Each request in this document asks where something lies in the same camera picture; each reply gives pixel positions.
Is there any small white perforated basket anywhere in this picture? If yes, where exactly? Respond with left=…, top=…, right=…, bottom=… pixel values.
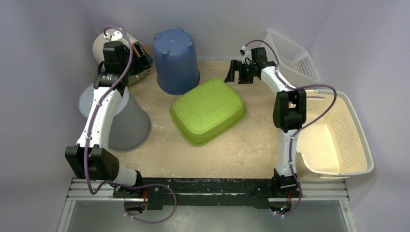
left=264, top=28, right=322, bottom=87

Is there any blue plastic bucket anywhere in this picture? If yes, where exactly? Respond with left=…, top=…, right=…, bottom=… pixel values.
left=153, top=27, right=200, bottom=95

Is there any green plastic tray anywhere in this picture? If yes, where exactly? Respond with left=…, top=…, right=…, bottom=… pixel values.
left=170, top=78, right=246, bottom=146

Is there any grey plastic bucket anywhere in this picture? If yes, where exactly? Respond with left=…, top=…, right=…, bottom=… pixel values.
left=76, top=85, right=151, bottom=152

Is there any large cream laundry basket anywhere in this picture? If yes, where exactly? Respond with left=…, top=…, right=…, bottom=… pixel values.
left=295, top=90, right=374, bottom=182

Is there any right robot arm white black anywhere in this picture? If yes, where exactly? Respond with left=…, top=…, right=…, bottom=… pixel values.
left=224, top=46, right=307, bottom=197

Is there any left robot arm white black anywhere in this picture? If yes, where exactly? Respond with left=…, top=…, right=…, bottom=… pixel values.
left=65, top=41, right=151, bottom=198

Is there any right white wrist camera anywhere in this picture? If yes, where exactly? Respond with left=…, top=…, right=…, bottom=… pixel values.
left=240, top=45, right=252, bottom=64

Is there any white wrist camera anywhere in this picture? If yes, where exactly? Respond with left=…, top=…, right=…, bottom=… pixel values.
left=103, top=29, right=124, bottom=42
left=240, top=45, right=252, bottom=64

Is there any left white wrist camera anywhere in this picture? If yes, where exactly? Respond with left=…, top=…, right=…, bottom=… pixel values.
left=103, top=29, right=124, bottom=42

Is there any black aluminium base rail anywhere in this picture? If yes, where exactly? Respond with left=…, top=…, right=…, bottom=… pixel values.
left=66, top=177, right=349, bottom=221

